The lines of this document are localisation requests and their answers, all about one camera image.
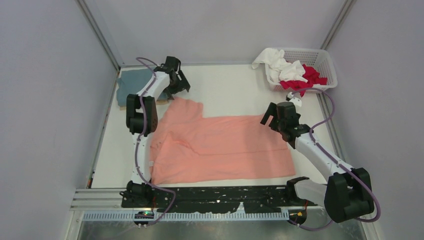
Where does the peach pink t-shirt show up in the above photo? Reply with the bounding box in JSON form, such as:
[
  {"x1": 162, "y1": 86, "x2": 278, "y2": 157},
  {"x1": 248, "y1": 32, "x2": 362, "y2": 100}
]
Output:
[{"x1": 150, "y1": 97, "x2": 296, "y2": 185}]

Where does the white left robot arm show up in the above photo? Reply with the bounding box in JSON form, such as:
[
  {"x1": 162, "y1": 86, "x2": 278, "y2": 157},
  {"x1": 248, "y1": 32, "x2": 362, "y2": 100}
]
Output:
[{"x1": 120, "y1": 56, "x2": 191, "y2": 208}]

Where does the white crumpled t-shirt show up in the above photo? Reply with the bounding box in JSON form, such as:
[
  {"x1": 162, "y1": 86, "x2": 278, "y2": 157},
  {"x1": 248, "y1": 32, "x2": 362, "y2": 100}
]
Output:
[{"x1": 251, "y1": 47, "x2": 305, "y2": 83}]

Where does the tan folded t-shirt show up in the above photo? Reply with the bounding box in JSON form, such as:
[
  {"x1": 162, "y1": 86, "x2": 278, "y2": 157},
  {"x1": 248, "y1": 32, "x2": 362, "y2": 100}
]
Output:
[{"x1": 156, "y1": 99, "x2": 171, "y2": 106}]

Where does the white plastic laundry basket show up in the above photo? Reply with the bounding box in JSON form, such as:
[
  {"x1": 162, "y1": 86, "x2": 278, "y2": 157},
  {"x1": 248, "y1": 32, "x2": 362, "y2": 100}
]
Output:
[{"x1": 274, "y1": 47, "x2": 338, "y2": 91}]

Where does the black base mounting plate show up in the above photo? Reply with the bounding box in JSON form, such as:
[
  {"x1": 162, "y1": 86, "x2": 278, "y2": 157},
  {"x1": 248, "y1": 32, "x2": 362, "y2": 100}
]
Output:
[{"x1": 119, "y1": 182, "x2": 314, "y2": 214}]

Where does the aluminium frame rail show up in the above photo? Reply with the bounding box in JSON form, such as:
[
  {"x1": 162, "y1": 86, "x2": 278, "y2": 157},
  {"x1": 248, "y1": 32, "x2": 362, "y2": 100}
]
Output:
[{"x1": 75, "y1": 0, "x2": 121, "y2": 71}]

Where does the slotted cable duct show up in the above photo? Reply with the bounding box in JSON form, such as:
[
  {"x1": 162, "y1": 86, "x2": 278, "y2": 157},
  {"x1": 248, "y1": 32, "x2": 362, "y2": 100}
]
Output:
[{"x1": 82, "y1": 209, "x2": 289, "y2": 222}]

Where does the blue folded t-shirt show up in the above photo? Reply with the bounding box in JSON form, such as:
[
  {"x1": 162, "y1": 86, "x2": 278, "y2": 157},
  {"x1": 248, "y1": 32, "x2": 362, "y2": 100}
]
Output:
[{"x1": 116, "y1": 68, "x2": 153, "y2": 108}]

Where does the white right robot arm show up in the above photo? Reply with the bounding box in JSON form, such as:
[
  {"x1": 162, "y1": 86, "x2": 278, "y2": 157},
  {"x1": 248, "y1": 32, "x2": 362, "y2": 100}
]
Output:
[{"x1": 260, "y1": 101, "x2": 382, "y2": 223}]

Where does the red t-shirt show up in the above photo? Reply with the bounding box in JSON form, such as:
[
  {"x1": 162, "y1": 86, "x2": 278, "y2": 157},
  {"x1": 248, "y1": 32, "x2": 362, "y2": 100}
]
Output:
[{"x1": 279, "y1": 64, "x2": 328, "y2": 90}]

